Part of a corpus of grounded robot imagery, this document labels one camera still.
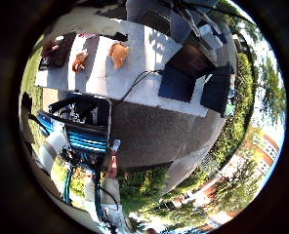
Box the green hedge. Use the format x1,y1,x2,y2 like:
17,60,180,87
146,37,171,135
209,53,256,170

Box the person in khaki shorts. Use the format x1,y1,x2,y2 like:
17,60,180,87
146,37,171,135
85,138,133,234

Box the black slatted plastic basket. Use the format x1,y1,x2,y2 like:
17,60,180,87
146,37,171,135
38,31,78,71

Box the pink plush toy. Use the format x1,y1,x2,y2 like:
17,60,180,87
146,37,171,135
76,32,98,40

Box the grey metal slatted chair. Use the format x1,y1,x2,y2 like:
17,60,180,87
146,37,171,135
126,0,230,62

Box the black and blue cart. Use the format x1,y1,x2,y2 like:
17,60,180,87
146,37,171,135
36,92,113,156

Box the orange and white building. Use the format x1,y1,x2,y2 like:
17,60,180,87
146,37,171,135
238,130,280,176

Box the black cable on table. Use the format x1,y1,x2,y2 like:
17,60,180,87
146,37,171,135
113,69,165,107

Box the brown teddy bear toy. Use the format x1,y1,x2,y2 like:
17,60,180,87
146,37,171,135
108,42,131,70

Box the orange and white plush toy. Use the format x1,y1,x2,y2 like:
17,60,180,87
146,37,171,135
71,49,90,73

